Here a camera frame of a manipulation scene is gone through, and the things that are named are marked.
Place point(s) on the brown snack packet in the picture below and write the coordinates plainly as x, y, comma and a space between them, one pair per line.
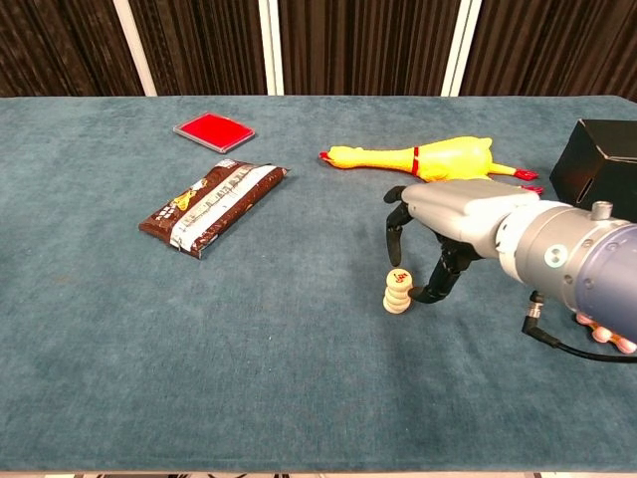
214, 204

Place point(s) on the orange turtle toy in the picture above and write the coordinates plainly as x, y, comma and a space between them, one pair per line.
604, 335

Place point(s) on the red ink pad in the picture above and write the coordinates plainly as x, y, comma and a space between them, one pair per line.
214, 130

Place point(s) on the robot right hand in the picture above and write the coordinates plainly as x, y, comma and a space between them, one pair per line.
463, 209

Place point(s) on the teal table cloth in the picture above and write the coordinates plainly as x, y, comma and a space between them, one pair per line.
149, 348

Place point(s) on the white partition frame post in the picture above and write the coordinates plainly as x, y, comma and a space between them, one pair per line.
461, 50
135, 50
271, 50

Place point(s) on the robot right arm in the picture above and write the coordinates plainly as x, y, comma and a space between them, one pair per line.
587, 259

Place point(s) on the dark brown pleated curtain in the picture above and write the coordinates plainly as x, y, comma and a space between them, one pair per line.
60, 45
199, 45
557, 45
363, 45

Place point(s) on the black cardboard box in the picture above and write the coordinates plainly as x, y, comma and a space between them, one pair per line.
597, 164

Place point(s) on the yellow rubber chicken toy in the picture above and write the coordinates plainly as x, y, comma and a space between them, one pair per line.
448, 159

